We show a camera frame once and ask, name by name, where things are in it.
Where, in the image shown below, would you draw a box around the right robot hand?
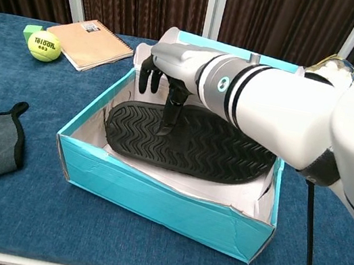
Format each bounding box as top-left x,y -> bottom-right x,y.
129,38 -> 213,143

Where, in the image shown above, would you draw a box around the black rubber slide sandals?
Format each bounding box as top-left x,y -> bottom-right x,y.
99,91 -> 284,193

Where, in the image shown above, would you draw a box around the light blue shoe box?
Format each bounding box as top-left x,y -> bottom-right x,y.
40,10 -> 308,265

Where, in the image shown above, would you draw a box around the brown spiral notebook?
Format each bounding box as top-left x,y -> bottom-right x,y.
40,11 -> 138,80

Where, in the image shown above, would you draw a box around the yellow tennis ball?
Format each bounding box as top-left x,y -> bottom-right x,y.
24,27 -> 66,66

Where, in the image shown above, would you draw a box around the green foam block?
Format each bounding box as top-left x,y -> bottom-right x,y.
21,22 -> 42,44

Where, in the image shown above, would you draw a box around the yellow bag of cotton balls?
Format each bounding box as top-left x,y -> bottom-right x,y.
304,50 -> 354,91

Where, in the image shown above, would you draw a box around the blue velvet tablecloth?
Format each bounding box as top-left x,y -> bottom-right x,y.
0,11 -> 354,265

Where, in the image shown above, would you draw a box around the black cable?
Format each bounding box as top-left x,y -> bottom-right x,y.
290,178 -> 339,265

